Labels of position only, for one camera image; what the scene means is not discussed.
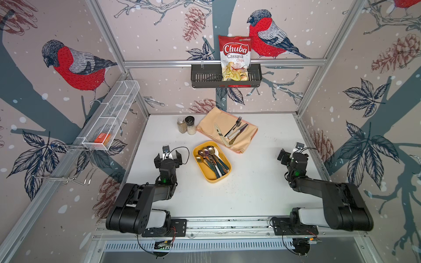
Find gold metal spoon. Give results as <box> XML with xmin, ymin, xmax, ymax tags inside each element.
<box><xmin>195</xmin><ymin>155</ymin><xmax>217</xmax><ymax>181</ymax></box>

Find black metal spoon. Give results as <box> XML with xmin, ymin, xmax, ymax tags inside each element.
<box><xmin>203</xmin><ymin>147</ymin><xmax>225</xmax><ymax>175</ymax></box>

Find yellow plastic storage box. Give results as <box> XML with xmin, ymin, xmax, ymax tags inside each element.
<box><xmin>193</xmin><ymin>141</ymin><xmax>232</xmax><ymax>183</ymax></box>

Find white plastic spoon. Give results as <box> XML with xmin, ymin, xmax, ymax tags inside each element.
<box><xmin>213</xmin><ymin>147</ymin><xmax>225</xmax><ymax>165</ymax></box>

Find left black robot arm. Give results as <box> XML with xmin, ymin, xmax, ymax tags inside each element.
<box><xmin>106</xmin><ymin>145</ymin><xmax>186</xmax><ymax>237</ymax></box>

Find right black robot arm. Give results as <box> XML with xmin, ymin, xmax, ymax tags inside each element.
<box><xmin>274</xmin><ymin>143</ymin><xmax>374</xmax><ymax>235</ymax></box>

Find orange box on shelf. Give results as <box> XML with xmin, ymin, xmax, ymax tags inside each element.
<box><xmin>94</xmin><ymin>133</ymin><xmax>111</xmax><ymax>145</ymax></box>

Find glass spice jar brown contents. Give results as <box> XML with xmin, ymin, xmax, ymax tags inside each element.
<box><xmin>177</xmin><ymin>117</ymin><xmax>187</xmax><ymax>134</ymax></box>

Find glass spice jar black lid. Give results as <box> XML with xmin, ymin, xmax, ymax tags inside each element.
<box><xmin>185</xmin><ymin>116</ymin><xmax>197</xmax><ymax>135</ymax></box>

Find beige cloth napkin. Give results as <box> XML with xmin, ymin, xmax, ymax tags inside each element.
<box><xmin>197</xmin><ymin>107</ymin><xmax>258</xmax><ymax>153</ymax></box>

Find red cassava chips bag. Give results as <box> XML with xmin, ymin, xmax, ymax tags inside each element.
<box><xmin>218</xmin><ymin>36</ymin><xmax>252</xmax><ymax>82</ymax></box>

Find cream handled knife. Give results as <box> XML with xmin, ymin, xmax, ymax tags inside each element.
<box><xmin>214</xmin><ymin>123</ymin><xmax>231</xmax><ymax>147</ymax></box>

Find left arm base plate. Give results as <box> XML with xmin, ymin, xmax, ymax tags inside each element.
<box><xmin>141</xmin><ymin>219</ymin><xmax>187</xmax><ymax>238</ymax></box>

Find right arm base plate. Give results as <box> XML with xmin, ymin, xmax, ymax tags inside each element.
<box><xmin>269</xmin><ymin>217</ymin><xmax>319</xmax><ymax>236</ymax></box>

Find aluminium frame rail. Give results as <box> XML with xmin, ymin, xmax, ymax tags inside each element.
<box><xmin>92</xmin><ymin>216</ymin><xmax>368</xmax><ymax>240</ymax></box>

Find white wire shelf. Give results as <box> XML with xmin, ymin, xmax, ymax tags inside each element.
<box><xmin>82</xmin><ymin>81</ymin><xmax>140</xmax><ymax>151</ymax></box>

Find black wall basket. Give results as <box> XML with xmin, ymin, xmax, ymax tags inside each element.
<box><xmin>191</xmin><ymin>64</ymin><xmax>263</xmax><ymax>88</ymax></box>

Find wire hook rack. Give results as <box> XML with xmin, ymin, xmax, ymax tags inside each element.
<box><xmin>31</xmin><ymin>144</ymin><xmax>98</xmax><ymax>186</ymax></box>

